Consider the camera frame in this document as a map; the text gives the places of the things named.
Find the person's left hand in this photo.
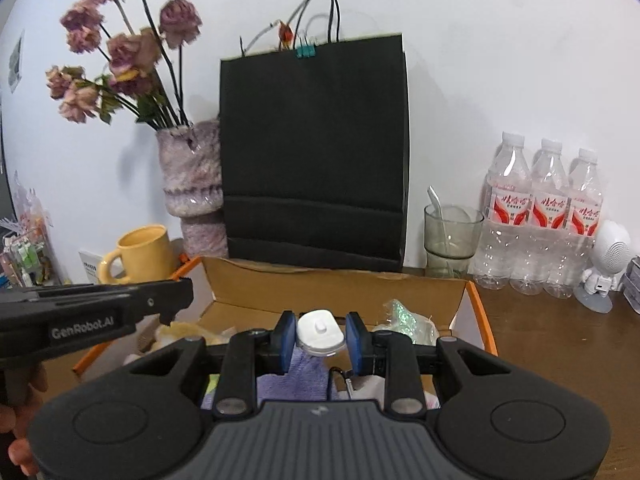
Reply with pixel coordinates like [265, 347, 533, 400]
[1, 364, 48, 479]

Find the iridescent crumpled plastic bag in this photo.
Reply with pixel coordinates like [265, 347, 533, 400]
[373, 299, 439, 346]

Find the orange red cardboard box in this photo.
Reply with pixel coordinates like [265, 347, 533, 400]
[72, 257, 498, 399]

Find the purple knitted cloth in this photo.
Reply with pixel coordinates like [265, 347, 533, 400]
[199, 346, 342, 411]

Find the orange white plush cat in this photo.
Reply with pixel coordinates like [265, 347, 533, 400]
[142, 321, 238, 356]

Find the yellow ceramic mug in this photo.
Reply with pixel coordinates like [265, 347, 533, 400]
[98, 224, 179, 285]

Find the clear drinking glass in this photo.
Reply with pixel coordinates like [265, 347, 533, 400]
[423, 186, 485, 280]

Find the water bottle left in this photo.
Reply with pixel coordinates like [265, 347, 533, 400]
[471, 132, 532, 290]

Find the water bottle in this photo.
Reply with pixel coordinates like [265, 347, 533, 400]
[544, 148, 603, 299]
[471, 132, 532, 290]
[510, 139, 568, 296]

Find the water bottle middle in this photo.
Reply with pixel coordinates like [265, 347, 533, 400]
[510, 139, 568, 296]

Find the water bottle right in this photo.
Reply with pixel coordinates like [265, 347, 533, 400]
[544, 148, 603, 299]

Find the black paper shopping bag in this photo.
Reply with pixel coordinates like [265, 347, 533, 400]
[219, 35, 410, 272]

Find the white robot figurine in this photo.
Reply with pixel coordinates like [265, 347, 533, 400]
[574, 220, 632, 314]

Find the small metal tin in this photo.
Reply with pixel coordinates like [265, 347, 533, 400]
[622, 256, 640, 314]

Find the dried pink flowers bouquet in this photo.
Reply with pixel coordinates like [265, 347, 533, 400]
[46, 0, 203, 131]

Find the green binder clip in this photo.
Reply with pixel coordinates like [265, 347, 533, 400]
[295, 36, 316, 58]

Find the white booklet against wall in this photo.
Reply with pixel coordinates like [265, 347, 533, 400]
[78, 250, 125, 284]

